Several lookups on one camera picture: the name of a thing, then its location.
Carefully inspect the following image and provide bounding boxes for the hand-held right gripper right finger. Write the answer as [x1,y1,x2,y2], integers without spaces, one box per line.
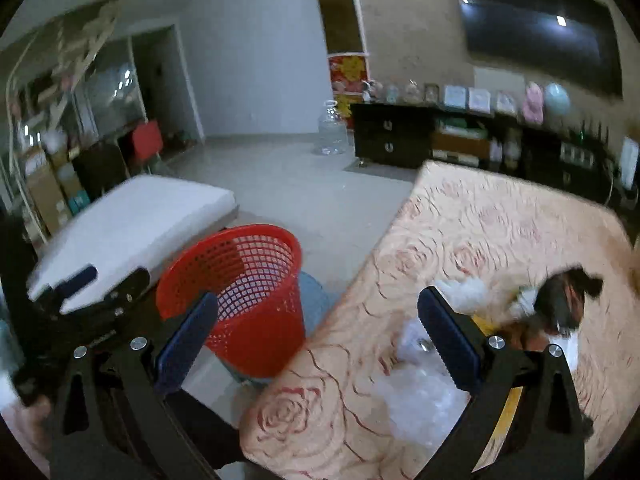
[415,285,587,480]

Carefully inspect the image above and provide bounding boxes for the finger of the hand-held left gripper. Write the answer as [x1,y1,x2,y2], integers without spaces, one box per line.
[107,269,151,311]
[52,266,99,302]

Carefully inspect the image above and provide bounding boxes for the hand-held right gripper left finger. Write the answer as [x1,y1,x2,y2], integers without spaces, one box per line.
[47,291,246,480]

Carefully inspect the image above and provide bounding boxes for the red plastic mesh basket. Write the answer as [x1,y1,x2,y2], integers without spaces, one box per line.
[156,225,307,380]

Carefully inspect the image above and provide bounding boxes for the brown paper bag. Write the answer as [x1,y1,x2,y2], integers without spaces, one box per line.
[502,320,556,356]

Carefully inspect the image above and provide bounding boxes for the person's left hand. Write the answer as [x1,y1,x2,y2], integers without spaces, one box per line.
[10,395,55,461]

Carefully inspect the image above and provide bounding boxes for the crumpled white tissue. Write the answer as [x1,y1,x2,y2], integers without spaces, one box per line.
[437,277,538,318]

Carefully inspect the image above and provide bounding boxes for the white seat cushion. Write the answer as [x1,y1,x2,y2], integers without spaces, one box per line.
[25,174,237,313]

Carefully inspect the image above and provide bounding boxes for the yellow wrapper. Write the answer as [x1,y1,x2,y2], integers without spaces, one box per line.
[472,315,526,456]

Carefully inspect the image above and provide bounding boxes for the cardboard box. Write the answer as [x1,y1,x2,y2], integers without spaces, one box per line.
[22,160,71,238]

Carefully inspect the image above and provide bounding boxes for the white paper scrap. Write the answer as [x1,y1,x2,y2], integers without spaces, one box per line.
[545,332,583,386]

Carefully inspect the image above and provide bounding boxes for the black plastic bag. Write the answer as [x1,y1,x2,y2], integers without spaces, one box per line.
[532,265,606,333]

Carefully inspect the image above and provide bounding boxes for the red chair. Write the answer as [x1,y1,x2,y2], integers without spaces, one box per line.
[131,120,164,163]

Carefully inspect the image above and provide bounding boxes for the brown wooden box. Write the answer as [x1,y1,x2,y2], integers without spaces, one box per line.
[431,132,491,163]

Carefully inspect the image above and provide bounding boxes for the cream tin can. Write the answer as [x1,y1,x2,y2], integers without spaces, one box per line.
[504,130,523,168]

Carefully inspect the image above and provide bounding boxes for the dark tv cabinet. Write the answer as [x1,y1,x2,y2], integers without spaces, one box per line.
[350,101,631,206]

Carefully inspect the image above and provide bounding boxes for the green book stack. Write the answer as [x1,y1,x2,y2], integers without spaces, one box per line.
[435,115,488,136]

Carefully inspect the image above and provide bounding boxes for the white socket panel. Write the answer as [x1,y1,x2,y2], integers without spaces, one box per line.
[559,142,596,166]

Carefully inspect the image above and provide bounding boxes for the clear plastic jug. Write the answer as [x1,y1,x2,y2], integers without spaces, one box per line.
[312,100,350,156]

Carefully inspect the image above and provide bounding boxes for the black router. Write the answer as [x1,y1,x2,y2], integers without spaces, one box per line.
[575,120,608,143]

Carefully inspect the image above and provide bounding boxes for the pink plush toy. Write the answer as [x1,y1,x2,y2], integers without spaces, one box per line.
[521,82,545,123]

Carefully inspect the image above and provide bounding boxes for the white box device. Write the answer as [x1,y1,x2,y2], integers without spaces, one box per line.
[620,136,640,188]

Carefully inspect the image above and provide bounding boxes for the light blue globe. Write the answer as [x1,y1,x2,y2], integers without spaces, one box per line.
[542,82,571,121]

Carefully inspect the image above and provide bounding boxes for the white board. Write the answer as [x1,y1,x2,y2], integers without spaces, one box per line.
[472,67,526,106]

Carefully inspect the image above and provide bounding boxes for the red festive poster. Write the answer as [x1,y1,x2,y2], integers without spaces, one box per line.
[327,51,370,128]

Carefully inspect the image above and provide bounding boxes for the black television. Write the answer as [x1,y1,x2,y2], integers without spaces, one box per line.
[452,0,623,98]

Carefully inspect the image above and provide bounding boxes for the white cable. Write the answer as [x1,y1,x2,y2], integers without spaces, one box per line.
[602,160,626,208]

